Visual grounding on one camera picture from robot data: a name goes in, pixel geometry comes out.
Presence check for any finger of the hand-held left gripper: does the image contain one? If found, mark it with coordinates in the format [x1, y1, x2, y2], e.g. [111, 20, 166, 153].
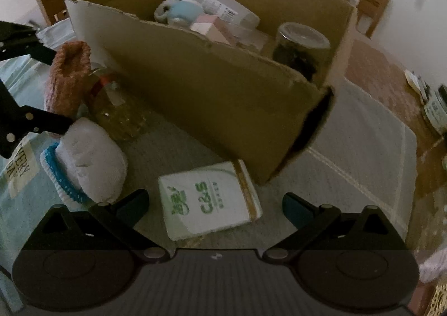
[0, 20, 57, 65]
[0, 78, 74, 159]

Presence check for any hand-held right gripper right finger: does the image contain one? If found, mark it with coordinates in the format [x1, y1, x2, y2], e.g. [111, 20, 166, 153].
[262, 192, 407, 264]

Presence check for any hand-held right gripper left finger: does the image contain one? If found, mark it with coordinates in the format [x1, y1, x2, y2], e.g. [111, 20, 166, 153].
[33, 188, 172, 262]

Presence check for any pink sock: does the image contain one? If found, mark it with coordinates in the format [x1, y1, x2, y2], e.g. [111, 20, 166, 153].
[45, 41, 92, 117]

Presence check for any white sock blue cuff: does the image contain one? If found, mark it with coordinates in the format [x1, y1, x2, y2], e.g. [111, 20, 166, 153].
[40, 117, 128, 203]

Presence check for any green white tissue pack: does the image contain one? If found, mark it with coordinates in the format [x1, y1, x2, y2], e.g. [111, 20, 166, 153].
[158, 159, 263, 241]

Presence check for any brown cardboard box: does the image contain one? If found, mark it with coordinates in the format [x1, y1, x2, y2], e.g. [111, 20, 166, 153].
[63, 0, 358, 185]

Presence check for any bear figurine blue hat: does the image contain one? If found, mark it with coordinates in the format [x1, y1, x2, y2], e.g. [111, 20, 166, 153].
[154, 0, 204, 26]

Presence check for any tall white box pink print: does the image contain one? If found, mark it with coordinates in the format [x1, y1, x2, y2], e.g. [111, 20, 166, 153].
[190, 15, 233, 46]

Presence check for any white box with barcode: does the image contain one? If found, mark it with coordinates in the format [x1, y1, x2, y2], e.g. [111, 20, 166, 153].
[194, 0, 261, 28]

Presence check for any blue green printed cloth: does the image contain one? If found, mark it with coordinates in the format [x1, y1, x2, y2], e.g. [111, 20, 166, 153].
[0, 17, 418, 313]

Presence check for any clear plastic bottle red cap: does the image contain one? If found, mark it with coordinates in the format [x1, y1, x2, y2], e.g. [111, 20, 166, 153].
[85, 64, 154, 142]

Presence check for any crumpled white tissue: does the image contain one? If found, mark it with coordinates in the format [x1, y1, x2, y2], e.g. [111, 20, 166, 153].
[419, 249, 447, 283]

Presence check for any jar with dark contents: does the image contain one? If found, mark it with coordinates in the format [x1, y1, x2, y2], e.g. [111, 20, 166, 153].
[272, 22, 332, 81]

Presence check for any gold patterned packet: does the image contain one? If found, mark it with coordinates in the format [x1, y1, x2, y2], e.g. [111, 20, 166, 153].
[424, 284, 447, 316]

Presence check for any small labeled jar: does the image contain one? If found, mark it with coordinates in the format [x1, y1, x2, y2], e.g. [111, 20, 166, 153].
[424, 85, 447, 135]

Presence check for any small white box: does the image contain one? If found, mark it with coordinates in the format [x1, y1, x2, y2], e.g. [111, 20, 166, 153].
[405, 69, 432, 103]

